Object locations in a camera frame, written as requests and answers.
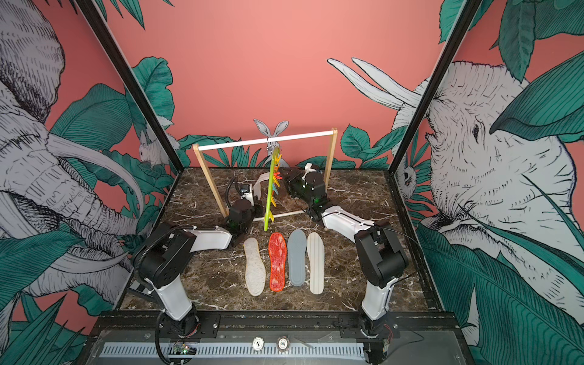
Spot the left black frame post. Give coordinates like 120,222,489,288
75,0,185,174

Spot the wooden hanger rack frame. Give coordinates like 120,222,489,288
193,128,339,217

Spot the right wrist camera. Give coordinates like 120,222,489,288
304,163,320,175

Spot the orange-edged felt insole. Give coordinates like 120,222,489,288
269,233,287,292

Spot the white perforated vent strip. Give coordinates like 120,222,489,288
99,342,365,360

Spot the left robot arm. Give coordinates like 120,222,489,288
132,177,261,338

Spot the right black frame post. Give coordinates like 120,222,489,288
389,0,481,175

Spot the grey bubbled foam insole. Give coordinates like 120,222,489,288
287,229,307,287

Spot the black frame post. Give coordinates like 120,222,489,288
75,0,185,174
389,0,481,175

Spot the small green circuit board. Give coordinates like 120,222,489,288
170,344,197,356

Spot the white thin insole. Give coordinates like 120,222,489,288
253,172,270,199

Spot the white striped fabric insole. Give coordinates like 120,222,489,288
307,232,325,294

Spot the right round gauge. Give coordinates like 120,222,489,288
277,336,290,352

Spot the yellow-edged felt insole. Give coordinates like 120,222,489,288
243,238,266,297

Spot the green clothes hanger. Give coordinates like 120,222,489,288
263,148,281,231

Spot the round gauge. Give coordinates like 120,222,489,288
277,336,290,352
252,337,265,351

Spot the left round gauge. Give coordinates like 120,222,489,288
252,337,265,351

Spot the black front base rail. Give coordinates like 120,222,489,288
91,310,461,341

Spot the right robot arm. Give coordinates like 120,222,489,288
282,168,408,338

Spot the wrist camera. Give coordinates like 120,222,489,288
237,182,255,206
304,163,320,175

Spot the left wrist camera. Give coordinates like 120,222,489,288
237,182,255,206

